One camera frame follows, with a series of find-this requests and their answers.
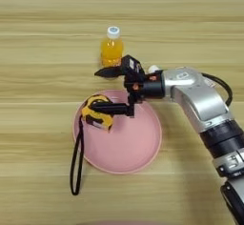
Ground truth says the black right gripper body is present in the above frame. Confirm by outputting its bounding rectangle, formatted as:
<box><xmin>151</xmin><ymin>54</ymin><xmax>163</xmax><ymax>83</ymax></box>
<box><xmin>123</xmin><ymin>71</ymin><xmax>167</xmax><ymax>107</ymax></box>

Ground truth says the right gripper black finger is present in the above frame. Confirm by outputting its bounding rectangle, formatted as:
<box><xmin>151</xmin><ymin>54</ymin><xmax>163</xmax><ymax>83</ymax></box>
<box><xmin>89</xmin><ymin>101</ymin><xmax>135</xmax><ymax>117</ymax></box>
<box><xmin>93</xmin><ymin>64</ymin><xmax>127</xmax><ymax>79</ymax></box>

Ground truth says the yellow tape measure black strap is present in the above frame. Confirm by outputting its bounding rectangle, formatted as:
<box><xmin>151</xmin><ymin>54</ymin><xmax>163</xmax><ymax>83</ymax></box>
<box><xmin>70</xmin><ymin>93</ymin><xmax>115</xmax><ymax>196</ymax></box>

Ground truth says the orange juice bottle white cap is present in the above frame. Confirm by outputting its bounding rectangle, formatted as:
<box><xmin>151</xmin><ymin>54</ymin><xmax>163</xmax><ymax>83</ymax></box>
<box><xmin>99</xmin><ymin>26</ymin><xmax>125</xmax><ymax>80</ymax></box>

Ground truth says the pink round plate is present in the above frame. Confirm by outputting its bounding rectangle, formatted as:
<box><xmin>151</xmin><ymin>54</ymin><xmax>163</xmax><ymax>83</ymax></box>
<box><xmin>71</xmin><ymin>89</ymin><xmax>163</xmax><ymax>175</ymax></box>

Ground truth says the white teal glue stick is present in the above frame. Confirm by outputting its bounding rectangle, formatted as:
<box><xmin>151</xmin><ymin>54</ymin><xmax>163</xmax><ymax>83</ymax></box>
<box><xmin>148</xmin><ymin>64</ymin><xmax>161</xmax><ymax>74</ymax></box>

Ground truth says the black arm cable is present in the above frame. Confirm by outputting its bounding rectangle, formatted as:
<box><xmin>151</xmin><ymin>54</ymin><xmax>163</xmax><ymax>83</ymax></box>
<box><xmin>201</xmin><ymin>72</ymin><xmax>234</xmax><ymax>108</ymax></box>

